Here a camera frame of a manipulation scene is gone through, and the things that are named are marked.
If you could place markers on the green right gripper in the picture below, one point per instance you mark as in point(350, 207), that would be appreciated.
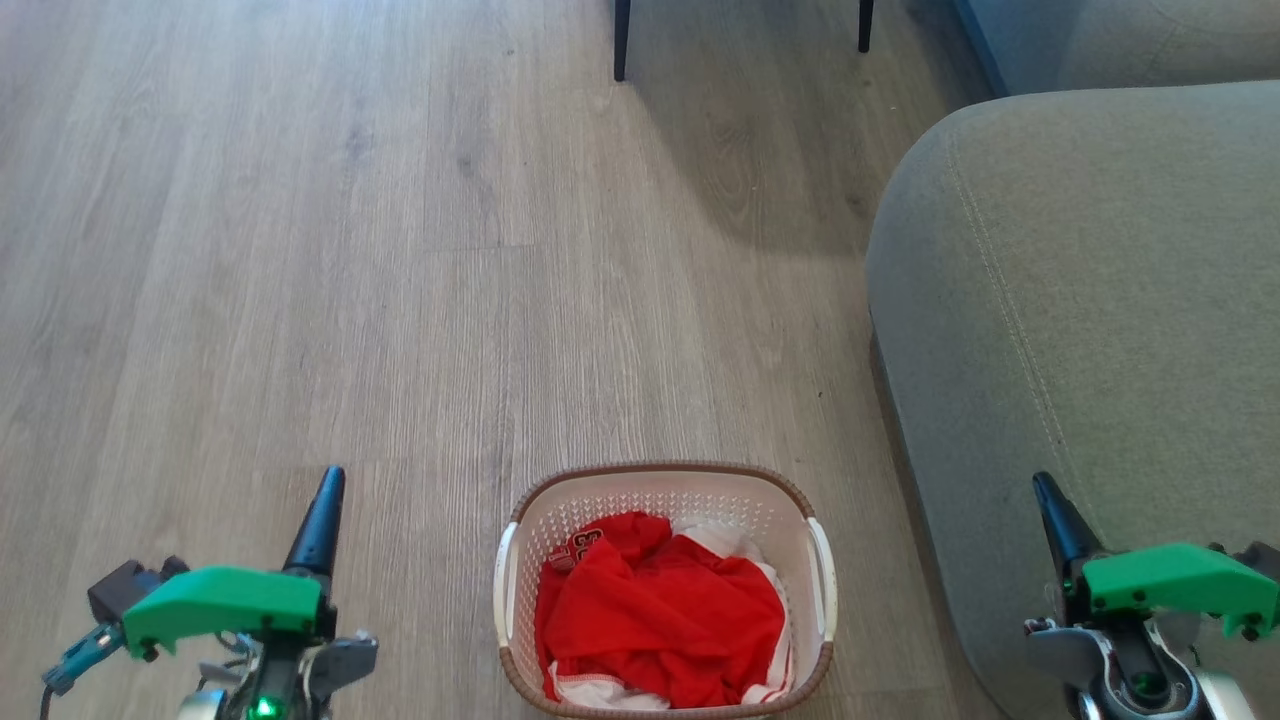
point(1170, 580)

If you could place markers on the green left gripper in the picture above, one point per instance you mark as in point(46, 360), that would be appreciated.
point(230, 600)

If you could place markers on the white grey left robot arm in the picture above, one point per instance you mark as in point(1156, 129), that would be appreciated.
point(262, 700)

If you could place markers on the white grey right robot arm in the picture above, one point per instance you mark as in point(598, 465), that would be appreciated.
point(1150, 680)

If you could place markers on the white laundry basket brown rim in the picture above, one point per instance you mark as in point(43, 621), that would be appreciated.
point(530, 530)

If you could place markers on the grey fabric sofa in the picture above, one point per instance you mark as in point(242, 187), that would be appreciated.
point(1080, 270)

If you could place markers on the red jersey garment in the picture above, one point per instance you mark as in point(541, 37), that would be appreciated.
point(660, 620)

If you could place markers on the blue grey sofa section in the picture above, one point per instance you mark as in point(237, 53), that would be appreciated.
point(1120, 40)

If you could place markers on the black furniture leg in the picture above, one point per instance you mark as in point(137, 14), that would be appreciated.
point(865, 25)
point(621, 40)

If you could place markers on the dark right wrist camera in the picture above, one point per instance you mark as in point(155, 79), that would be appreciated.
point(1262, 558)

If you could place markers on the dark wrist camera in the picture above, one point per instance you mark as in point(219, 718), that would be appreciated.
point(1262, 558)
point(125, 595)

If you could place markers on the dark left wrist camera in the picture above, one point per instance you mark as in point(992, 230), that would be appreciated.
point(125, 595)

